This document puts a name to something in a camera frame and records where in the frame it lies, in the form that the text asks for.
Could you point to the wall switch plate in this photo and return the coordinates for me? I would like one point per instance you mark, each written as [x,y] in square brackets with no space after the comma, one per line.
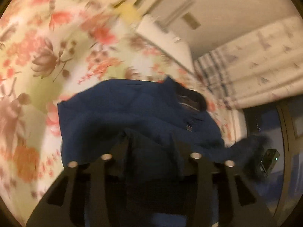
[191,21]

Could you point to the navy blue puffer jacket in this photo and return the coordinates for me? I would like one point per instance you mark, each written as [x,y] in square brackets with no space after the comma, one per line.
[155,117]

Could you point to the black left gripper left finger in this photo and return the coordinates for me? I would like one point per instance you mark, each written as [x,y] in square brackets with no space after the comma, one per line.
[92,194]

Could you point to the ship print curtain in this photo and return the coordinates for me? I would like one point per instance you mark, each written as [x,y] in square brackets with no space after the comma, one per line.
[259,67]

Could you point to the white nightstand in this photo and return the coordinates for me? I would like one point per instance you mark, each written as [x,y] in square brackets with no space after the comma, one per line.
[170,44]

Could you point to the floral quilt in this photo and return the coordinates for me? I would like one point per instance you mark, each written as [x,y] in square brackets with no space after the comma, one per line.
[52,49]

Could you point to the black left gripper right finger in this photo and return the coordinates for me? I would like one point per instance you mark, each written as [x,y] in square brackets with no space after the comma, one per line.
[239,204]

